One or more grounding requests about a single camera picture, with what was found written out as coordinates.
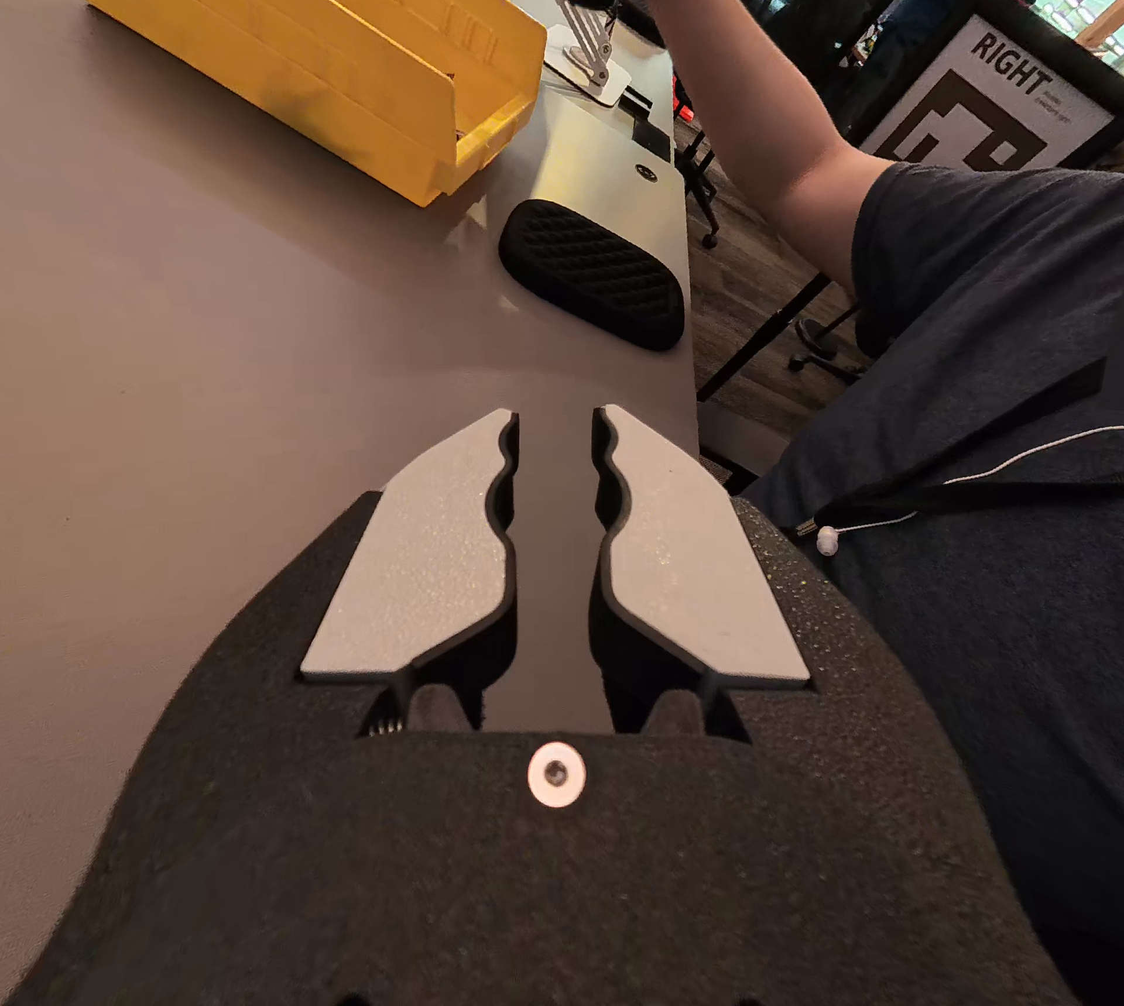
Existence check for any black framed marker sign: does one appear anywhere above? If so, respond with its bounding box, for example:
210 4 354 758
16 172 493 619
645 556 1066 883
856 0 1124 177

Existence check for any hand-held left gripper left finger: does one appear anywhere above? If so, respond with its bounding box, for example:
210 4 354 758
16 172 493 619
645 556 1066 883
299 407 523 733

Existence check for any black table leg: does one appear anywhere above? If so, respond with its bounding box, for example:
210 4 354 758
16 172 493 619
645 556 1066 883
695 271 835 403

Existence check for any black chair castor base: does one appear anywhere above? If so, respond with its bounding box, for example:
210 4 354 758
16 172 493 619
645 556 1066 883
784 302 872 388

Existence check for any black lanyard with white bead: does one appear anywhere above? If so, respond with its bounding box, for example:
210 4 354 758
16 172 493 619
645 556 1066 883
793 356 1124 559

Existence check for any yellow plastic bin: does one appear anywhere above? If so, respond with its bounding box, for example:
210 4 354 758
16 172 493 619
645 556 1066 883
37 0 549 210

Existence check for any person's right forearm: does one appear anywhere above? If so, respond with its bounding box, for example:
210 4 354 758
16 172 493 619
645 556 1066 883
650 0 899 298

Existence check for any black elbow rest pad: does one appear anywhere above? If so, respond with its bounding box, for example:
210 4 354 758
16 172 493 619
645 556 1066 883
497 197 688 354

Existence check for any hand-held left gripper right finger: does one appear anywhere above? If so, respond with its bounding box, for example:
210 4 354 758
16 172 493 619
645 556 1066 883
588 403 813 733

